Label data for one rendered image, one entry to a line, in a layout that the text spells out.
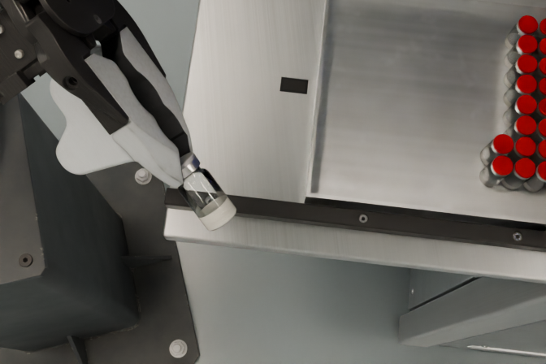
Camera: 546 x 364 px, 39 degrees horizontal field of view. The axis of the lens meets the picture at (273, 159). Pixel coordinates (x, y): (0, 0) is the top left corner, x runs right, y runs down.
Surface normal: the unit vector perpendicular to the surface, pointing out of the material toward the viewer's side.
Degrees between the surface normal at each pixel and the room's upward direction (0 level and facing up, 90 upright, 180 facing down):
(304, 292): 0
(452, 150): 0
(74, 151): 42
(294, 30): 0
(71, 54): 60
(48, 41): 33
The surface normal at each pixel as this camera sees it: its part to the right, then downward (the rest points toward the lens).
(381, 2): 0.02, -0.29
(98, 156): -0.17, 0.39
